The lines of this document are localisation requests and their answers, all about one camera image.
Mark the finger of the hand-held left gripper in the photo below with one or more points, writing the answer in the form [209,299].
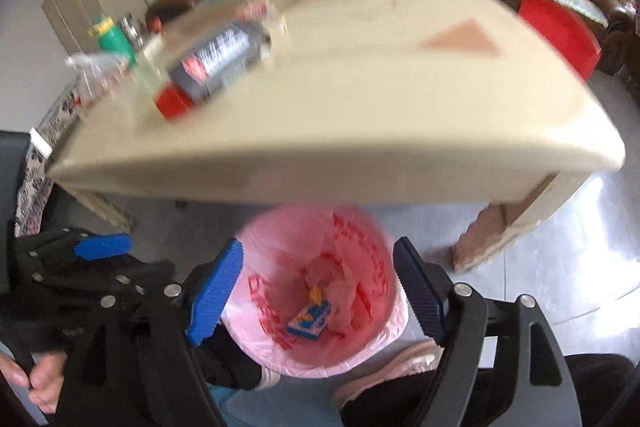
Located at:
[102,246]

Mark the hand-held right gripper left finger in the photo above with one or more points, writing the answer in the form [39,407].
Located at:
[215,292]

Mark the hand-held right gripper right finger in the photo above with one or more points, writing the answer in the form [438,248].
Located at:
[422,292]

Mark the trash bin with pink bag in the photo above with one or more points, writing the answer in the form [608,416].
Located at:
[280,342]

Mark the blue medicine box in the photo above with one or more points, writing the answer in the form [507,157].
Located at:
[311,319]

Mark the person's left hand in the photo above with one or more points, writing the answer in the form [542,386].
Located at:
[35,382]

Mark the person's black left trouser leg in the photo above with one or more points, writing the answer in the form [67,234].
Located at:
[227,362]

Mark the person's black trouser leg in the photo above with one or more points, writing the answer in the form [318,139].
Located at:
[227,362]
[600,387]

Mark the person's pink right shoe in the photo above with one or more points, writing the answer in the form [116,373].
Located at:
[387,369]

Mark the person's white left shoe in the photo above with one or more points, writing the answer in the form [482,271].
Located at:
[270,378]

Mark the black and white patterned cloth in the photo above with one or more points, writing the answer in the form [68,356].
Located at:
[45,152]

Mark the small red box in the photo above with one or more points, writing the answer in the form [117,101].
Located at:
[172,103]

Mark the clear bag of nuts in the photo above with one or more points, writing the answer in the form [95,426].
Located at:
[95,67]

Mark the beige coffee table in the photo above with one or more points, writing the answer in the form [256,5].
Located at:
[375,107]

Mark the person's black right trouser leg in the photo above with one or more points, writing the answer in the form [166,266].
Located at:
[600,387]

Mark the green thermos bottle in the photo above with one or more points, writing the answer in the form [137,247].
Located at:
[112,38]

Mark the grey box with red label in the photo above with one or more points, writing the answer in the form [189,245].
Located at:
[217,59]

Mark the clear glass jar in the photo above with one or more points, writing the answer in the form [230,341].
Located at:
[131,27]

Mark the red plastic stool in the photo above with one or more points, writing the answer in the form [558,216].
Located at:
[560,34]

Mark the blue armchair seat cover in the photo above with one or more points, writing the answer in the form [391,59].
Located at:
[575,2]

